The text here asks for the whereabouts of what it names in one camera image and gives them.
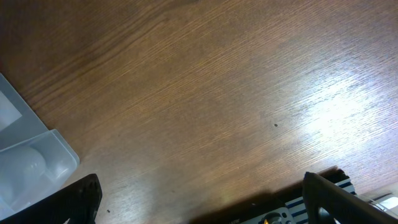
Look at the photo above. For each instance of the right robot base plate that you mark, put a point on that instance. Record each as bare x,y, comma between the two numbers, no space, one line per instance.
290,207

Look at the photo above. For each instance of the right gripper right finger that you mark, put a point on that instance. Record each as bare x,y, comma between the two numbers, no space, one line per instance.
325,202

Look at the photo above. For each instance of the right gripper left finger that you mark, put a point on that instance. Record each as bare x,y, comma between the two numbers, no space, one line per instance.
77,203

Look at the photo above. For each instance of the clear plastic storage bin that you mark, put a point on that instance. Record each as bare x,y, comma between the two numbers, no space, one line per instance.
35,161

